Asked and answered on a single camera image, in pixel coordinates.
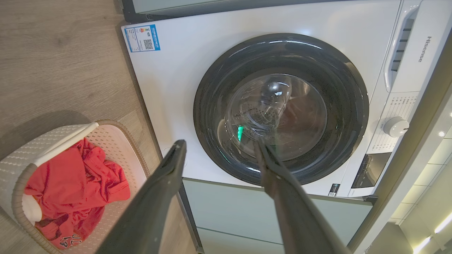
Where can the pale green cabinet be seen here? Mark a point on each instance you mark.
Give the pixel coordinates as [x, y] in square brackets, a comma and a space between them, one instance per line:
[247, 215]

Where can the white detergent drawer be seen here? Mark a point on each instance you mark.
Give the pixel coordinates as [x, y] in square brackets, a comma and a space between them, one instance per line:
[413, 42]

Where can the black washer display panel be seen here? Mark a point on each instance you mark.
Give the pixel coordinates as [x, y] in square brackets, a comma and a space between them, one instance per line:
[370, 170]

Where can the red printed t-shirt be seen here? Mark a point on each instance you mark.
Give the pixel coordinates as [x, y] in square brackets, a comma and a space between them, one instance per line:
[74, 190]

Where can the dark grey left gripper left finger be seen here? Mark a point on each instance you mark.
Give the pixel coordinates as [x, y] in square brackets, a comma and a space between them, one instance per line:
[152, 208]

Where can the round black washer door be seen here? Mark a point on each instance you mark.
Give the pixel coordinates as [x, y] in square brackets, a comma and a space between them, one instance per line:
[281, 108]

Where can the white round control knob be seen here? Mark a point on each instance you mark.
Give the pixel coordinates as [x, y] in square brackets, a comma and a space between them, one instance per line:
[396, 126]

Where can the white front-load washing machine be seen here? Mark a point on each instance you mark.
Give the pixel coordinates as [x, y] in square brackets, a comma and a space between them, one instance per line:
[282, 95]

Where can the white perforated laundry basket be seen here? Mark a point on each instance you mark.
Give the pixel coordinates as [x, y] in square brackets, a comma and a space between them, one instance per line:
[67, 190]

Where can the small black-white QR sticker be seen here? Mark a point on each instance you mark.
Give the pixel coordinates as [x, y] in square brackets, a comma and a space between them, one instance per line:
[333, 189]

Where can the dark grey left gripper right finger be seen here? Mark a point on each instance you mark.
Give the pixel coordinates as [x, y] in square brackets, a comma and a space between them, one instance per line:
[296, 215]

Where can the blue energy label sticker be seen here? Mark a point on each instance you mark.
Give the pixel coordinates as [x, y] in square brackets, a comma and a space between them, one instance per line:
[142, 38]

